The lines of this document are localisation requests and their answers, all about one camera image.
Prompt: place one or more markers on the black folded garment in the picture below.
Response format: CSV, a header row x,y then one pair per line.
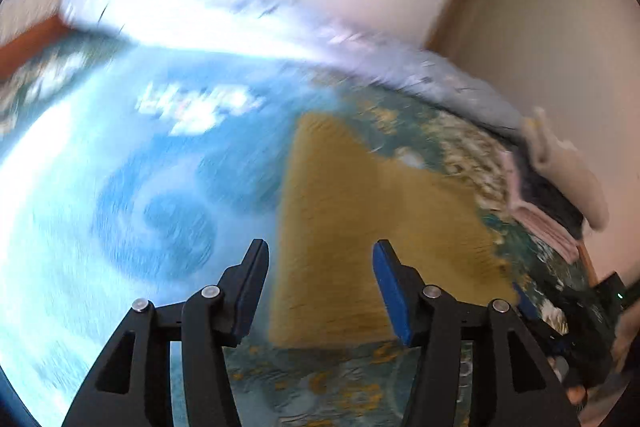
x,y
540,192

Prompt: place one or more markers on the teal floral bed blanket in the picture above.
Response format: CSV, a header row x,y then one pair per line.
x,y
129,172

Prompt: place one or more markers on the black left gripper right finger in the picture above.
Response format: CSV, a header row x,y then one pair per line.
x,y
512,382

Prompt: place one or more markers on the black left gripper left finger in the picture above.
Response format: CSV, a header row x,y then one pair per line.
x,y
129,383

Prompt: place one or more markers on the light blue floral quilt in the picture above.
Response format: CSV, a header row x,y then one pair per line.
x,y
277,29

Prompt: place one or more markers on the pink folded garment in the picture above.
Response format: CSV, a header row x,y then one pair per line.
x,y
533,218

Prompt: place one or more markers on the brown wooden bed frame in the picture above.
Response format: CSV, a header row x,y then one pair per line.
x,y
21,49

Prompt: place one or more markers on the cream white garment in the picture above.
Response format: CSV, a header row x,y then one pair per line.
x,y
564,167

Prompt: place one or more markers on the mustard yellow knit sweater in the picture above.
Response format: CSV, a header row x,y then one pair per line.
x,y
338,199

